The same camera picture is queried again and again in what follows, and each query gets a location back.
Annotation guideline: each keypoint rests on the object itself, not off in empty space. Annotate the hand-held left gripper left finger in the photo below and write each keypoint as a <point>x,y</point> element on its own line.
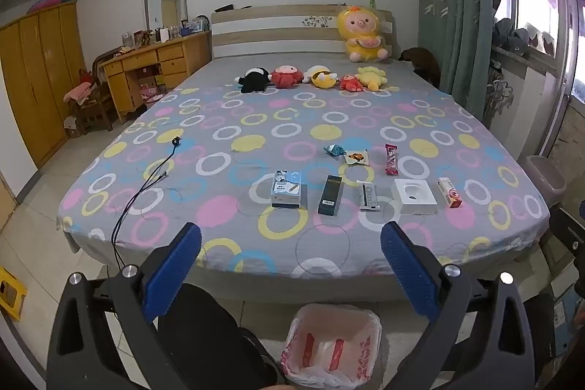
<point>171,271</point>

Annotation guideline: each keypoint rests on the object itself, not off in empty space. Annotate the bin with white plastic bag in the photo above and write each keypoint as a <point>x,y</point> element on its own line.
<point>331,344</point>

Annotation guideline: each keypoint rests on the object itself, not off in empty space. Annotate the dark green box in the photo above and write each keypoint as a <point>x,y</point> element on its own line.
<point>330,196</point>

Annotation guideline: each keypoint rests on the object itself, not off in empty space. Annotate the yellow and white plush toy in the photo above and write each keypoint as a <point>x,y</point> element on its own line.
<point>321,77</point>

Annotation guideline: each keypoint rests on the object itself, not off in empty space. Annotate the large yellow pig plush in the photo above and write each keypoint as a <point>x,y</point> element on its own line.
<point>363,33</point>

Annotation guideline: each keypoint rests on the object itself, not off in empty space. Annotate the yellow plastic stool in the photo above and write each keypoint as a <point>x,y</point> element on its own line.
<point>11,294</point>

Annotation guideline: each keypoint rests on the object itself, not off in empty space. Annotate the bed with circle-patterned sheet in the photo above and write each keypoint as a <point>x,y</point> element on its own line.
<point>297,120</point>

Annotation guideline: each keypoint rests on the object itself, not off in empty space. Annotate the grey and white packet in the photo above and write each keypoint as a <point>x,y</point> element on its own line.
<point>368,196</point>

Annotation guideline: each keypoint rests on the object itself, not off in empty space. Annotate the white square box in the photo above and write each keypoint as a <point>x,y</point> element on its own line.
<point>415,196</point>

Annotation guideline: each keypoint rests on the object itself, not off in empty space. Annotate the cardboard boxes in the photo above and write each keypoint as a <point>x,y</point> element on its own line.
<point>569,317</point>

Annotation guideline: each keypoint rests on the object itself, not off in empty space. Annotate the small red plush toy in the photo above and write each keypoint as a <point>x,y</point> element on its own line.
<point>351,84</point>

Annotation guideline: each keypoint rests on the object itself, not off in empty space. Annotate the wooden chair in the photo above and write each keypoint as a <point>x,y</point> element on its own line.
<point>93,102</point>

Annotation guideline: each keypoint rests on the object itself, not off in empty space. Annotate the green curtain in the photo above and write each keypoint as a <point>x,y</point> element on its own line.
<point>452,6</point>

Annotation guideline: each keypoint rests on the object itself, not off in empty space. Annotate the yellow-green plush toy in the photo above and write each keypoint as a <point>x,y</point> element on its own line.
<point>372,78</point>

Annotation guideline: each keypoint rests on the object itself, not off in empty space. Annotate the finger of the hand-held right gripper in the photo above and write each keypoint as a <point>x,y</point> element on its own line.
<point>569,228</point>

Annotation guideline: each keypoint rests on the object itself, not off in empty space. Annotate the white snack wrapper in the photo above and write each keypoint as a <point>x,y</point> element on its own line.
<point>356,157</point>

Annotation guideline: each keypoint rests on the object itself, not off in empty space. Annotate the wooden bed headboard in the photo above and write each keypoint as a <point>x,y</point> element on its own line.
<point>274,29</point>

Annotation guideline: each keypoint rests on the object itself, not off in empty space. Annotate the dark brown chair back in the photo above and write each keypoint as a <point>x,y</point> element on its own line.
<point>422,63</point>

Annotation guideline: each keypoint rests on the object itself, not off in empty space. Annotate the yellow wooden wardrobe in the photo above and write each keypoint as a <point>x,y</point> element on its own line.
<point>36,84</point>

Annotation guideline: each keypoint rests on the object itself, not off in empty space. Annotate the person's left leg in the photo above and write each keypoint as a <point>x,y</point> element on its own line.
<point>205,335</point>

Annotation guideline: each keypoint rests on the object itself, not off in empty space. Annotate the small white and red box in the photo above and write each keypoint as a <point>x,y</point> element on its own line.
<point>449,192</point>

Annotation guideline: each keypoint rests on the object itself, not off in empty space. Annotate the yellow wooden desk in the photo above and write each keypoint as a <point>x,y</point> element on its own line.
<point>146,61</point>

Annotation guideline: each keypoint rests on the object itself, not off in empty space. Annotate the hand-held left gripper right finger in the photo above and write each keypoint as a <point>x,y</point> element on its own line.
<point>406,271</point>

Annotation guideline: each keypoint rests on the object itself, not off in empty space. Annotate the blue candy wrapper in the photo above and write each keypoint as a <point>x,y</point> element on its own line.
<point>334,150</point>

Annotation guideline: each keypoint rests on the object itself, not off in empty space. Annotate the blue and white box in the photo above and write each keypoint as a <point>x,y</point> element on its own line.
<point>286,189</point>

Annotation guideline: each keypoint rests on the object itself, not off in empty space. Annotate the wall mirror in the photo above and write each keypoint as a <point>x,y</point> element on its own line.
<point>167,1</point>

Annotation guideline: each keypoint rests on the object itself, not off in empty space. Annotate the black and white plush toy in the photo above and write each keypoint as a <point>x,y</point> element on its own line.
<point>253,80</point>

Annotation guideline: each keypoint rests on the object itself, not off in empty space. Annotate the pink snack wrapper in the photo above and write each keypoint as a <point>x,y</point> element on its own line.
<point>391,160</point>

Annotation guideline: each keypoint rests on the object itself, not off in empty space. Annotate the pink cloth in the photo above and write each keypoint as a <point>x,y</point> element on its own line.
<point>77,92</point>

